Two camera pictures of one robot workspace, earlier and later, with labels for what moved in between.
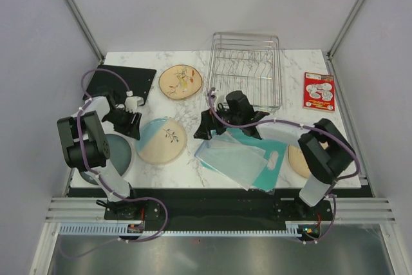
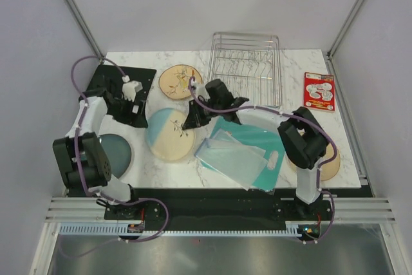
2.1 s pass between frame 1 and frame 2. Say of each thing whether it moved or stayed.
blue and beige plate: moved
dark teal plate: stayed
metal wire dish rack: stayed
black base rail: stayed
